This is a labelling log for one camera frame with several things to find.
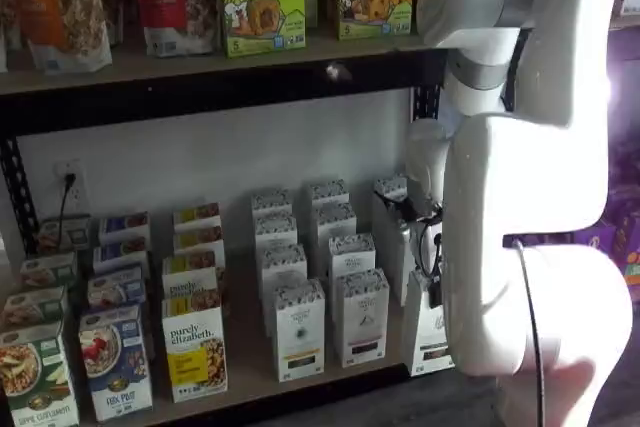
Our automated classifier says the red granola bag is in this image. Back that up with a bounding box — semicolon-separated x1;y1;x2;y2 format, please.
129;0;222;58

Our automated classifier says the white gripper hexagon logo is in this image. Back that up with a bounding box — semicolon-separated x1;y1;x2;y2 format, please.
384;120;452;309

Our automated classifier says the orange granola bag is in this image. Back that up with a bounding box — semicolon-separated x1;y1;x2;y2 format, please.
0;0;114;74

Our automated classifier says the green apple cinnamon oatmeal box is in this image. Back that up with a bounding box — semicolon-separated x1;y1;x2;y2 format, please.
37;215;94;256
0;322;81;427
19;250;80;294
0;285;70;336

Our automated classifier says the yellow purely elizabeth box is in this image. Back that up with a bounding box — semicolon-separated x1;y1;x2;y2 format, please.
172;224;227;259
160;296;230;404
172;201;222;229
160;252;222;306

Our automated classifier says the black metal shelf frame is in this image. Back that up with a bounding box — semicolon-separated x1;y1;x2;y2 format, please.
0;44;454;427

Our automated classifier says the white box yellow strip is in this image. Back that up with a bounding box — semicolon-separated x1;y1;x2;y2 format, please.
249;188;294;219
260;242;309;338
253;214;300;251
271;277;327;383

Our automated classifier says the white box green strip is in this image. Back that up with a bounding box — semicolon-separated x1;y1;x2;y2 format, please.
378;216;418;307
401;266;457;379
371;175;410;198

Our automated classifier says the purple Annie's box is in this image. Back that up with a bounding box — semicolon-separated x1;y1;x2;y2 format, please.
613;214;640;304
504;224;617;251

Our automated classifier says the black cable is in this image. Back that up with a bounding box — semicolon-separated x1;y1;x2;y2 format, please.
512;239;549;427

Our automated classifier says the black power plug with cord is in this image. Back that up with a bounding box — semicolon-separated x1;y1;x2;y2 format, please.
55;171;78;248

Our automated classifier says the white box pink strip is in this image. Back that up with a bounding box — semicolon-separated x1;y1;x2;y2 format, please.
306;178;350;208
327;233;377;298
334;267;391;369
313;202;358;248

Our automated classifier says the white wall outlet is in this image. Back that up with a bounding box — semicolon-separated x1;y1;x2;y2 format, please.
52;158;88;214

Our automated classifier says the blue flax plus oatmeal box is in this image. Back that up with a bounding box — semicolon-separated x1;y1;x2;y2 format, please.
97;210;151;247
78;303;154;423
92;241;151;273
86;265;149;312

